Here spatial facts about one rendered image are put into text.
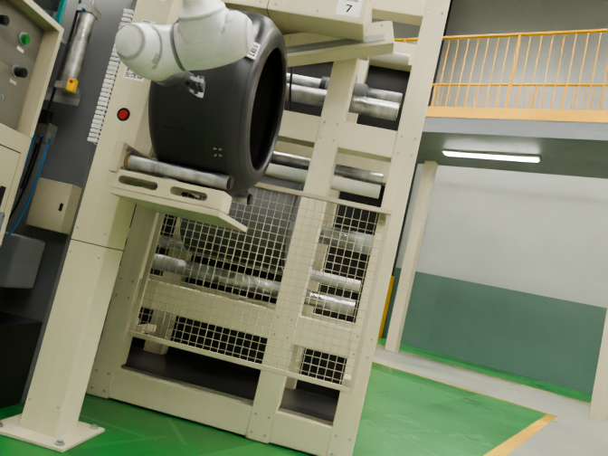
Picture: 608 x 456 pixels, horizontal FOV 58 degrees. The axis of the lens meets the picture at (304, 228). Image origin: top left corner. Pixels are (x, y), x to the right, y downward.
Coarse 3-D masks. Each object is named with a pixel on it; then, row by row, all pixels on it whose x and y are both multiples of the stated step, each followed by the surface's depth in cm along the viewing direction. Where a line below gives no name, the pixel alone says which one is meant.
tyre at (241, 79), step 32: (256, 32) 164; (256, 64) 162; (160, 96) 160; (192, 96) 158; (224, 96) 157; (256, 96) 213; (160, 128) 164; (192, 128) 161; (224, 128) 160; (256, 128) 214; (160, 160) 174; (192, 160) 168; (224, 160) 166; (256, 160) 209
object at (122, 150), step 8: (120, 144) 168; (120, 152) 168; (128, 152) 172; (136, 152) 177; (112, 160) 168; (120, 160) 169; (112, 168) 168; (120, 168) 169; (160, 176) 199; (136, 184) 187; (144, 184) 188
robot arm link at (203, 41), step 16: (192, 0) 112; (208, 0) 113; (192, 16) 112; (208, 16) 112; (224, 16) 114; (240, 16) 115; (176, 32) 116; (192, 32) 114; (208, 32) 113; (224, 32) 114; (240, 32) 115; (176, 48) 116; (192, 48) 116; (208, 48) 115; (224, 48) 115; (240, 48) 116; (192, 64) 119; (208, 64) 119; (224, 64) 120
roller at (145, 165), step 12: (132, 156) 172; (132, 168) 172; (144, 168) 171; (156, 168) 170; (168, 168) 169; (180, 168) 169; (192, 168) 169; (192, 180) 169; (204, 180) 168; (216, 180) 167; (228, 180) 167
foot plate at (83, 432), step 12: (12, 420) 176; (0, 432) 165; (12, 432) 166; (24, 432) 168; (36, 432) 171; (72, 432) 178; (84, 432) 180; (96, 432) 183; (36, 444) 164; (48, 444) 164; (60, 444) 165; (72, 444) 168
